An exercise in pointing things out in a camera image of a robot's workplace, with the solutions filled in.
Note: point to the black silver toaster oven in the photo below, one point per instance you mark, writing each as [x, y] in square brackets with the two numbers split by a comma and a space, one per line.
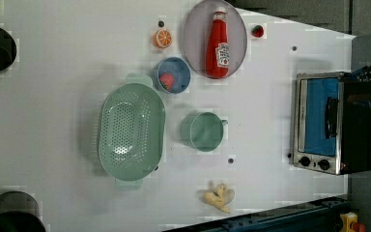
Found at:
[332, 123]

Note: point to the small red strawberry toy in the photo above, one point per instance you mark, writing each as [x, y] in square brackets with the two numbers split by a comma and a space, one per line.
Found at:
[257, 31]

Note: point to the yellow red clamp object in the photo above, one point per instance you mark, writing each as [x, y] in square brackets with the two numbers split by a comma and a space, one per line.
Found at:
[351, 223]

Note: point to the red ketchup bottle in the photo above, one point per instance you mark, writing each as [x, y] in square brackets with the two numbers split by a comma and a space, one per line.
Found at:
[217, 57]

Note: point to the green plastic cup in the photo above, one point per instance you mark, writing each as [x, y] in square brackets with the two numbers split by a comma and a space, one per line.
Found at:
[202, 131]

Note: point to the grey oval plate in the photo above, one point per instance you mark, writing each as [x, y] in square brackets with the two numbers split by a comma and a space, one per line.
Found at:
[197, 29]

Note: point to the blue bowl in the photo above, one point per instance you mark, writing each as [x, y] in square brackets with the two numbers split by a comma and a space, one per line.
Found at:
[178, 68]

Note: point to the red toy strawberry in bowl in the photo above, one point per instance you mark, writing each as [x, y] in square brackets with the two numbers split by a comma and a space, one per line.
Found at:
[167, 81]

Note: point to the orange slice toy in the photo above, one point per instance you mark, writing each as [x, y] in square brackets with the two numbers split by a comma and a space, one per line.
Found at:
[162, 38]

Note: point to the green plastic colander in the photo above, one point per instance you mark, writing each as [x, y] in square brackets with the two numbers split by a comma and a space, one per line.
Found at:
[131, 132]

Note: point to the black cylinder lower left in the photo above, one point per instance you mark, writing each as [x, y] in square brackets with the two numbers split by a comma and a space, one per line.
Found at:
[19, 212]

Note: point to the blue metal table frame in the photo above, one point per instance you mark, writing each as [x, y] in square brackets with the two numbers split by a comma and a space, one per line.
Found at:
[315, 216]

